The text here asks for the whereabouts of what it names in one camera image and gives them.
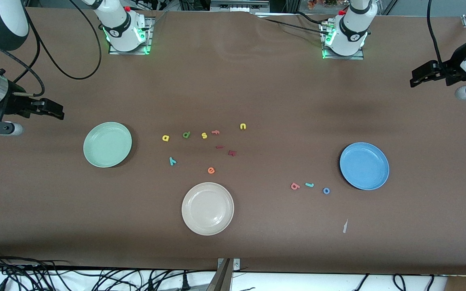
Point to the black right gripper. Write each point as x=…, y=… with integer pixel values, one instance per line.
x=14, y=102

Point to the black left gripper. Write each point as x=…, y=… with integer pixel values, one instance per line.
x=452, y=67

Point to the teal foam letter y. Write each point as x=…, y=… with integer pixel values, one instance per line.
x=172, y=162

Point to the green foam letter d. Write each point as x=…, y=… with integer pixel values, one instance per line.
x=188, y=134

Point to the pink foam letter b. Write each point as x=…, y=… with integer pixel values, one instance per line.
x=292, y=185

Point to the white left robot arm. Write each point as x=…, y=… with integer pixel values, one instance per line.
x=352, y=30

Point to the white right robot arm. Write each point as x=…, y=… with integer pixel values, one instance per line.
x=121, y=30

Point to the light green plate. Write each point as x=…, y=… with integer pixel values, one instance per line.
x=107, y=145

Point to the blue plate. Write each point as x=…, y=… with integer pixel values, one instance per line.
x=364, y=165

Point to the orange decoration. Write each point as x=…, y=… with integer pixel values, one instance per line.
x=322, y=3

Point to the white paper scrap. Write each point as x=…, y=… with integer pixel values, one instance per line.
x=345, y=227

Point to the beige plate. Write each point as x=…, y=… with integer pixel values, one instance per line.
x=208, y=209

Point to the grey equipment box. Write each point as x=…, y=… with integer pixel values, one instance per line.
x=237, y=6

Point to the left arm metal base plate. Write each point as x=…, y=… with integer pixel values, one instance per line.
x=358, y=57

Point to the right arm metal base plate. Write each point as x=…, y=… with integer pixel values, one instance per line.
x=150, y=40

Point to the metal table bracket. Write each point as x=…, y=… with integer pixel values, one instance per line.
x=237, y=264

